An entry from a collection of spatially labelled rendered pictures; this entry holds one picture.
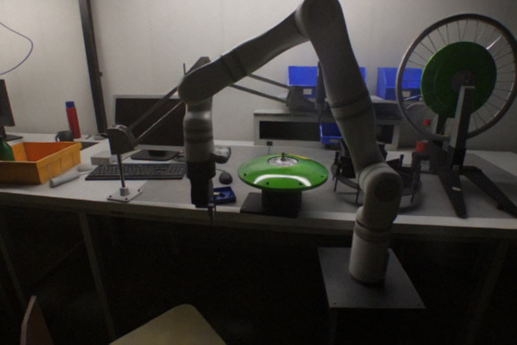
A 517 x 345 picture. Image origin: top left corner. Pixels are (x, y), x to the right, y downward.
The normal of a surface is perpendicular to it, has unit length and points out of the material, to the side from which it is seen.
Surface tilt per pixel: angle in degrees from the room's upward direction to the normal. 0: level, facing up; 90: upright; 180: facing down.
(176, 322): 0
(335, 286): 0
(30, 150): 86
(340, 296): 0
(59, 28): 90
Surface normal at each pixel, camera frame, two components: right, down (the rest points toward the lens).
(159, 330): 0.00, -0.95
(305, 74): -0.14, 0.30
